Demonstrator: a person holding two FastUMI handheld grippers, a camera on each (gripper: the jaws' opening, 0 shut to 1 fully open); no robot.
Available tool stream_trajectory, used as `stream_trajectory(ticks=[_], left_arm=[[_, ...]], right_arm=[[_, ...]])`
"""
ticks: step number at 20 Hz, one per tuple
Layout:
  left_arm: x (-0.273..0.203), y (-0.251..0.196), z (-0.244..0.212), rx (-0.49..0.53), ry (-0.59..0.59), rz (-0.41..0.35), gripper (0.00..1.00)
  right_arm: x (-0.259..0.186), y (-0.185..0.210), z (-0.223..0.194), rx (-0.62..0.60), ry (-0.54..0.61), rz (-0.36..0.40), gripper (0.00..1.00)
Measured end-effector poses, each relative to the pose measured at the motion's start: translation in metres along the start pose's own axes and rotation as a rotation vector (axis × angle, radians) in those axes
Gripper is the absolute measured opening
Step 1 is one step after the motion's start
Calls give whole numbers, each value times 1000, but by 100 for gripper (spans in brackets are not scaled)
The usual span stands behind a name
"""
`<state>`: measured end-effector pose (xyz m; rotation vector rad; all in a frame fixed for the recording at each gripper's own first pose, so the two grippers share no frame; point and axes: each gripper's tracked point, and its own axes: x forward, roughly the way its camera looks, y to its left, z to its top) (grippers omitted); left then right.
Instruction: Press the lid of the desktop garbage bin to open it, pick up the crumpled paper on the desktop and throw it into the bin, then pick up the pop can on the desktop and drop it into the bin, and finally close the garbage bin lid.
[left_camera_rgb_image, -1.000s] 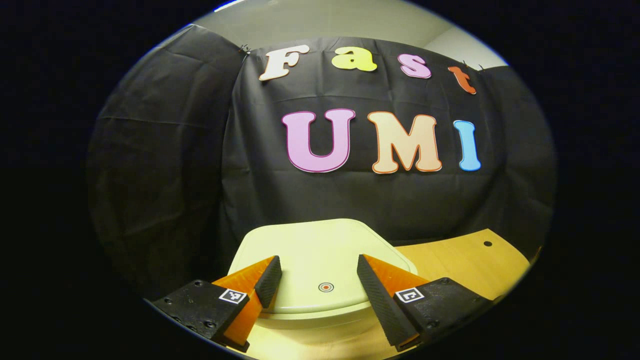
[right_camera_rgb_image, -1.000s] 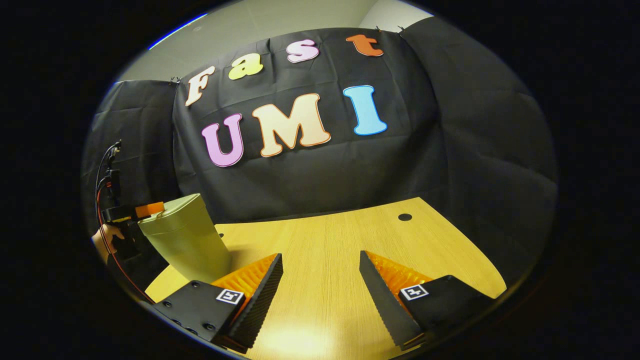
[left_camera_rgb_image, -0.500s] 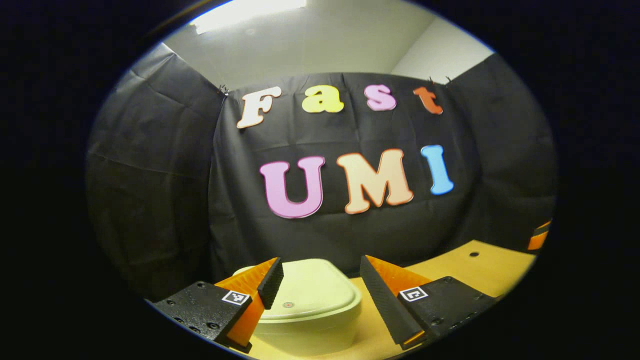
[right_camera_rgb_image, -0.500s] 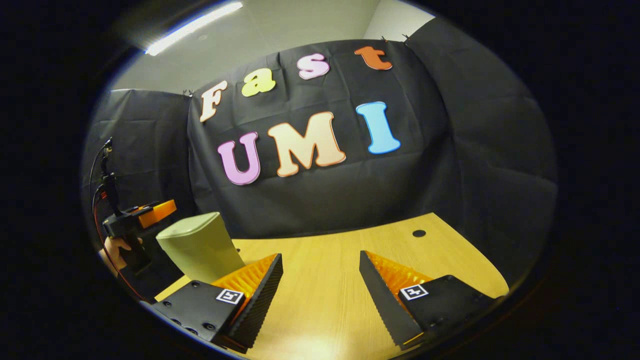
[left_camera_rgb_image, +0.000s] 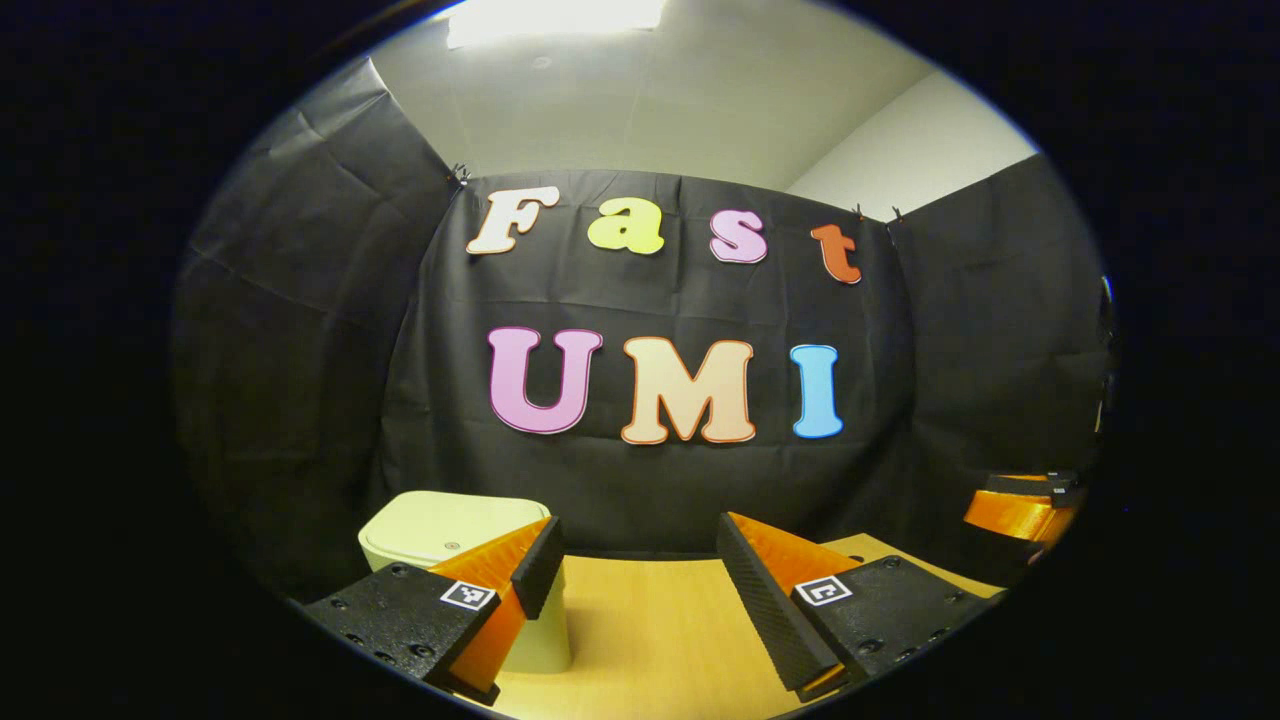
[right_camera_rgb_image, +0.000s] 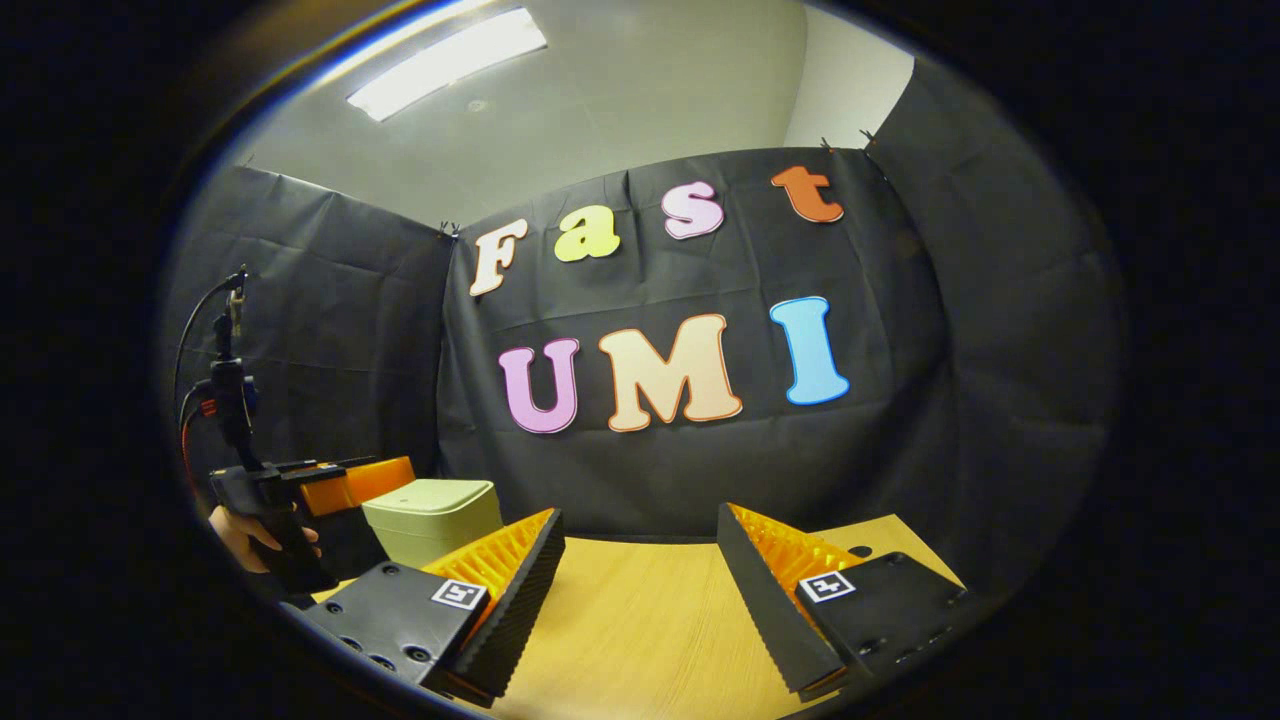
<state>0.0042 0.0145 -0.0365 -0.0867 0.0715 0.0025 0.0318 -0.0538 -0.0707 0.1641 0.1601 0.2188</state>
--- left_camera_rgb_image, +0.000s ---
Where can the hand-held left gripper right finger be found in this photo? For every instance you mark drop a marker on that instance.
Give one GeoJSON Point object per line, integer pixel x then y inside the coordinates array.
{"type": "Point", "coordinates": [765, 600]}

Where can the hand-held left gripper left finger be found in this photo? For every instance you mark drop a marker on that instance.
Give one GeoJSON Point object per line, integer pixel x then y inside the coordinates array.
{"type": "Point", "coordinates": [540, 570]}

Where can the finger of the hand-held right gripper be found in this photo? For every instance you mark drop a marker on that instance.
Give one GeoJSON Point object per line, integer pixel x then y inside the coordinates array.
{"type": "Point", "coordinates": [1030, 484]}
{"type": "Point", "coordinates": [1015, 515]}

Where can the green desktop garbage bin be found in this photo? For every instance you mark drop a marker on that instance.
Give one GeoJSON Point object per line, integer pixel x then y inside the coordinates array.
{"type": "Point", "coordinates": [420, 530]}

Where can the black backdrop cloth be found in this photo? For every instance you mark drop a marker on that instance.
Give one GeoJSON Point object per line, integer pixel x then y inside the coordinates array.
{"type": "Point", "coordinates": [640, 300]}

